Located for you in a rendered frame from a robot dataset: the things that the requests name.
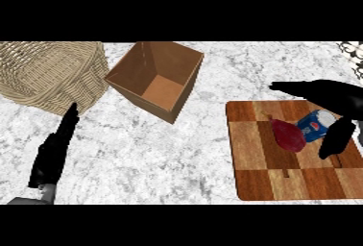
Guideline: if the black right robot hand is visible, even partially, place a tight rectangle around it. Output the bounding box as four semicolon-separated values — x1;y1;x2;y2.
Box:
269;79;363;160

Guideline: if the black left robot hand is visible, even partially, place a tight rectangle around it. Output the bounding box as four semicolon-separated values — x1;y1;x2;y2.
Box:
27;102;82;189

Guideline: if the dark red pear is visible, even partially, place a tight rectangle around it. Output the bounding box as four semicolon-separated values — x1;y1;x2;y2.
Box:
268;114;309;153

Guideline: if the checkered wooden cutting board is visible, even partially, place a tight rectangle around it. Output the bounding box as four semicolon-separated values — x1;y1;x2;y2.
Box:
226;99;363;202

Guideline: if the brown cardboard box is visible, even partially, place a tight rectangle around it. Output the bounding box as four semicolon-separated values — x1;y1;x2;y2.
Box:
104;41;206;125

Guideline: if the blue soda can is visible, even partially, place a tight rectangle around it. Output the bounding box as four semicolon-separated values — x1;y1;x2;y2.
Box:
296;109;340;143

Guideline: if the black and white patterned object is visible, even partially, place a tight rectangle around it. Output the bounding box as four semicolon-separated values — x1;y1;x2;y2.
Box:
337;41;363;81

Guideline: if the wicker basket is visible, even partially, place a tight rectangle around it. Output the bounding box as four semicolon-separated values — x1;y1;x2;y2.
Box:
0;41;111;117

